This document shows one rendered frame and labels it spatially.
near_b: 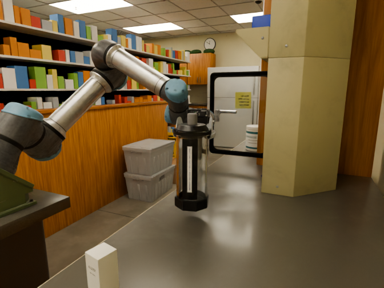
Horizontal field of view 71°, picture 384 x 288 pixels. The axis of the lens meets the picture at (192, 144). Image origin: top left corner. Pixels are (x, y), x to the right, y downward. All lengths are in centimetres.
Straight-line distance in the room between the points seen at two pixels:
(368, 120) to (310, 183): 43
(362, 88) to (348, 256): 78
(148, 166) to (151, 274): 256
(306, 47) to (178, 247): 70
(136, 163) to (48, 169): 98
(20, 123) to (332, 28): 105
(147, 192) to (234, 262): 266
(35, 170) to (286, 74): 219
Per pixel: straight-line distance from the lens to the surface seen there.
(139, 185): 327
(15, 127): 103
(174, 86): 92
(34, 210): 99
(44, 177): 270
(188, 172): 74
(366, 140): 135
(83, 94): 118
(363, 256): 76
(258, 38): 98
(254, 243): 71
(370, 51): 134
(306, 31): 97
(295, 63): 96
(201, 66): 669
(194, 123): 74
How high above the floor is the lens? 131
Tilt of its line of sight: 11 degrees down
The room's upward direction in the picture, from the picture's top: straight up
